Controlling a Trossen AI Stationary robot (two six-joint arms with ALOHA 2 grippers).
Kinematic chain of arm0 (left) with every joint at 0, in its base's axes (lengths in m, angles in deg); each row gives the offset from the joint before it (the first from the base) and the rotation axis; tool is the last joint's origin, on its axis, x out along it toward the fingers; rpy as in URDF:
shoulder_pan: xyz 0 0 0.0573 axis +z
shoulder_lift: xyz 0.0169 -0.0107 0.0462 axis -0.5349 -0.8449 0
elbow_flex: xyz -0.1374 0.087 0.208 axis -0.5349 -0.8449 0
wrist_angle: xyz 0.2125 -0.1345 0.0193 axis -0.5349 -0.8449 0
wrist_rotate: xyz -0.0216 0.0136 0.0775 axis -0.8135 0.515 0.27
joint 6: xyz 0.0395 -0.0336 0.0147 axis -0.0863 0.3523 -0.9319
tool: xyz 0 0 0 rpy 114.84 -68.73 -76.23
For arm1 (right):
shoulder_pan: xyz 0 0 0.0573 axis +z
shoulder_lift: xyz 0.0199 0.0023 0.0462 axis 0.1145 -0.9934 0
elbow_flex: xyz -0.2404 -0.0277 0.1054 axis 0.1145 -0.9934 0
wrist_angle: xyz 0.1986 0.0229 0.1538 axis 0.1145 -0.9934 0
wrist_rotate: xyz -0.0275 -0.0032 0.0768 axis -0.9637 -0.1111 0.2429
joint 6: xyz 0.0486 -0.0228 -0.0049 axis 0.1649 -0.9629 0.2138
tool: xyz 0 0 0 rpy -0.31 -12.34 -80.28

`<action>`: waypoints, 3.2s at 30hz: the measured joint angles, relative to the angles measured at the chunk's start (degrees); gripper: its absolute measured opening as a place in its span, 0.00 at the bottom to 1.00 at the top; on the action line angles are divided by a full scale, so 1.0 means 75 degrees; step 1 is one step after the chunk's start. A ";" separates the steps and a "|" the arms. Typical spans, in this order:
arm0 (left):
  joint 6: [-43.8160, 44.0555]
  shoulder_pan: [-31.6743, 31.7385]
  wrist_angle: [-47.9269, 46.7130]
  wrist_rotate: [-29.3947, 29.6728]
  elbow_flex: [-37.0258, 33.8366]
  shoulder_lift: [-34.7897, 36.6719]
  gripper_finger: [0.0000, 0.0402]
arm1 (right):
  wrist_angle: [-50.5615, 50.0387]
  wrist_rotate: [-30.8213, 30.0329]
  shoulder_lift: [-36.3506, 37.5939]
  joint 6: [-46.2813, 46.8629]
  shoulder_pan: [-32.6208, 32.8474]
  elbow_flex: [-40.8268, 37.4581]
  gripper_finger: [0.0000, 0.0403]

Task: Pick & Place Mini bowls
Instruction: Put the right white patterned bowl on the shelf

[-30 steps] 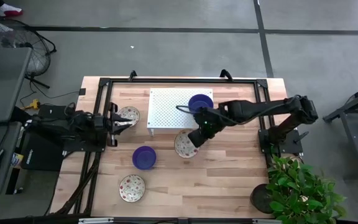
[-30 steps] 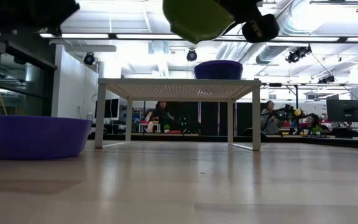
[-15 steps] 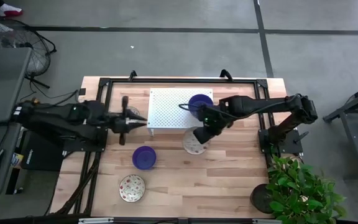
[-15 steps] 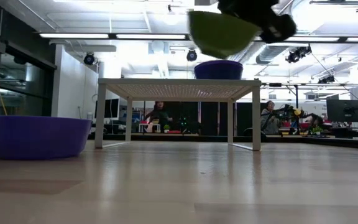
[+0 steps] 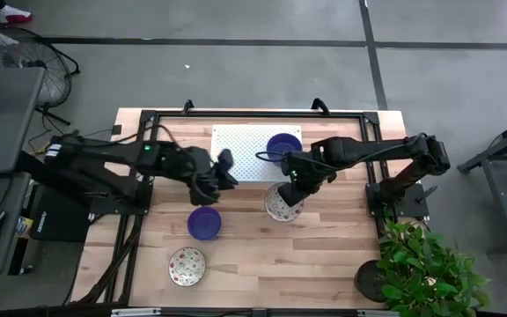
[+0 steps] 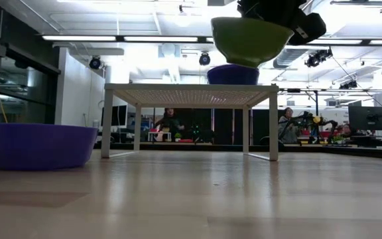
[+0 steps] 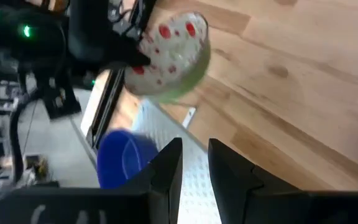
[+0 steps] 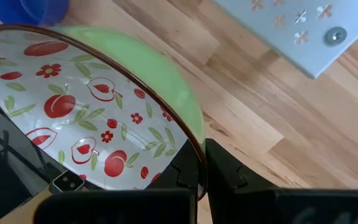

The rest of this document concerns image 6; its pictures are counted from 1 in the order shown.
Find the green bowl with floral inside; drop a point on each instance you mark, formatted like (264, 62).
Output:
(249, 41)

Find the blue mini bowl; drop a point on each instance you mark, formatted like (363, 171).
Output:
(232, 75)
(38, 146)

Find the black background robot arm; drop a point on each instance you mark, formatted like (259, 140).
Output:
(325, 124)

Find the white perforated metal rack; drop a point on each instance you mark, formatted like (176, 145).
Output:
(191, 87)

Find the person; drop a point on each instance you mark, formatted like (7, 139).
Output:
(288, 127)
(170, 124)

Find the black computer monitor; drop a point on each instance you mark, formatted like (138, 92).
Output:
(369, 117)
(116, 115)

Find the small white table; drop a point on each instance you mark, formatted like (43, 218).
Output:
(159, 133)

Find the black ceiling camera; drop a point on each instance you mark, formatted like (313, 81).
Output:
(204, 59)
(95, 62)
(317, 57)
(348, 85)

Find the black aluminium table frame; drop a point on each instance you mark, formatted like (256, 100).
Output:
(191, 146)

